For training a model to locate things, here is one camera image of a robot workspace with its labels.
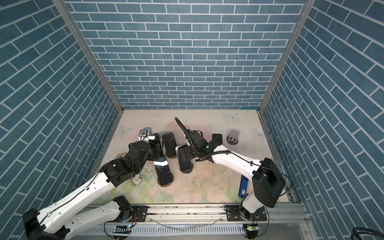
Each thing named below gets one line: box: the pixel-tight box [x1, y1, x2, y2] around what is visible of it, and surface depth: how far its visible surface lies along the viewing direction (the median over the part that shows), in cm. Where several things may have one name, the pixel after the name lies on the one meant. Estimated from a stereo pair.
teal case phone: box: [175, 145, 197, 172], surface depth 75 cm
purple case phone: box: [162, 132, 177, 159], surface depth 92 cm
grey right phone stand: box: [226, 129, 240, 145], surface depth 101 cm
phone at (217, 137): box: [212, 133, 223, 145], surface depth 105 cm
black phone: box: [154, 164, 173, 186], surface depth 81 cm
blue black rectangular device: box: [238, 174, 249, 199], surface depth 82 cm
